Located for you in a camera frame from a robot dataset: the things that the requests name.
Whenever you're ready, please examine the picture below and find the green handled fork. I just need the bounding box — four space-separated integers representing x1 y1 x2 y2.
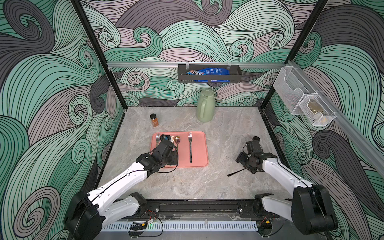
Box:
156 133 160 147

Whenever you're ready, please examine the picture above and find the iridescent gold spoon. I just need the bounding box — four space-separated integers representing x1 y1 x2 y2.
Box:
174 136 181 151

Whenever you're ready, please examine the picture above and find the small black spoon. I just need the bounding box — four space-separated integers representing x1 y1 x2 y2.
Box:
227 168 246 177

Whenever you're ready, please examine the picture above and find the pink plastic tray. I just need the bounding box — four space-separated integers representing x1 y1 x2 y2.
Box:
150 131 209 169

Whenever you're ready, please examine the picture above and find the silver fork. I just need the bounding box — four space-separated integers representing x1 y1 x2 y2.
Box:
188 132 193 163

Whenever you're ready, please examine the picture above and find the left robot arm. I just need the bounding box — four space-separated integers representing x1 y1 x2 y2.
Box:
64 140 179 240

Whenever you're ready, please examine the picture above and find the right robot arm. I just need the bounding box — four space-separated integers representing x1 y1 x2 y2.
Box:
236 137 338 235

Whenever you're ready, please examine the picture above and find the orange spice jar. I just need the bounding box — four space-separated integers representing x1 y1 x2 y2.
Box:
150 114 159 127

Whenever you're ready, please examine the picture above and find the green plastic pitcher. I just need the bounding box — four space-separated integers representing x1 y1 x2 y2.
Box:
197 89 216 123

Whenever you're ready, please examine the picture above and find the blue snack packet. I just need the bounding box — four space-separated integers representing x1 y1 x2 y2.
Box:
187 68 230 76

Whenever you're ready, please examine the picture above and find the black front base frame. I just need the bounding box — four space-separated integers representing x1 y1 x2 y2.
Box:
133 199 281 221

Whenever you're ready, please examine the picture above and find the white perforated cable duct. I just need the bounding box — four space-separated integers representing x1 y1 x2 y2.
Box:
101 221 259 232

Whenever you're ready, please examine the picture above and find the small clear wall bin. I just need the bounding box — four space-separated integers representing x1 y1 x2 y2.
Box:
299 94 337 127

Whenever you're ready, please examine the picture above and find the black wall basket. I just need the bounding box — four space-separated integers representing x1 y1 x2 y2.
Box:
178 65 243 84

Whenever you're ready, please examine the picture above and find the aluminium wall rail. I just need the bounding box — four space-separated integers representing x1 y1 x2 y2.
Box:
107 61 286 69

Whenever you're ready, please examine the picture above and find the right side aluminium rail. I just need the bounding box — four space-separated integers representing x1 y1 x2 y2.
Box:
287 61 384 176

